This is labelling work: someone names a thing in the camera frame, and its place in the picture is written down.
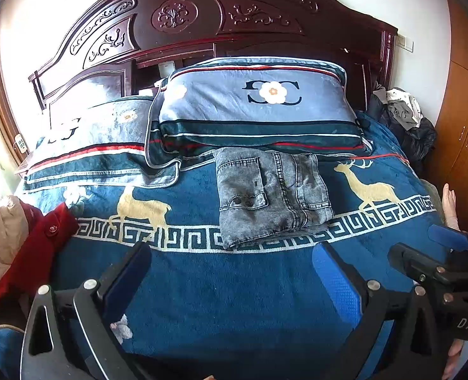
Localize dark red carved headboard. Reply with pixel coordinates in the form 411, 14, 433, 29
28, 0, 399, 135

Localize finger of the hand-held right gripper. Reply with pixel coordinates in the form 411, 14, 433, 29
429, 224, 468, 252
388, 243, 462, 297

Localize grey denim pants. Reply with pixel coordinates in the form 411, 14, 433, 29
214, 146, 335, 251

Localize blue deer printed blanket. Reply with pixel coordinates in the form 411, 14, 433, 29
14, 121, 456, 380

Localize blue plush cloth beige trim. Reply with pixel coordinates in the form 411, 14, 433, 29
0, 325, 26, 380

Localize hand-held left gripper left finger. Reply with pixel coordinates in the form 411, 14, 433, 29
20, 241, 153, 380

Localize grey blue flower logo pillow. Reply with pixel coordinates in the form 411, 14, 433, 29
155, 57, 375, 159

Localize brown wooden wardrobe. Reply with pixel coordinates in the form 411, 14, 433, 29
424, 0, 468, 238

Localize person's right hand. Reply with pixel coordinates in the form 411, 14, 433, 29
442, 339, 465, 380

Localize grey blue striped pillow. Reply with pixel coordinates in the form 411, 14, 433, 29
22, 97, 181, 194

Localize red coat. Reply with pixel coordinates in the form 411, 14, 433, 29
0, 202, 80, 313

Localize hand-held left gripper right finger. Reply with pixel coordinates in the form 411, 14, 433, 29
312, 241, 448, 380

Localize beige shiny jacket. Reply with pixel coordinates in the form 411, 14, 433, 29
0, 200, 31, 301

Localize grey garment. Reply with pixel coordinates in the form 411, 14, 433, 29
388, 101, 417, 130

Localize black jacket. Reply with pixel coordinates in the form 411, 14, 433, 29
366, 91, 437, 175

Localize white spotted garment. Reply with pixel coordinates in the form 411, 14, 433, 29
385, 87, 424, 127

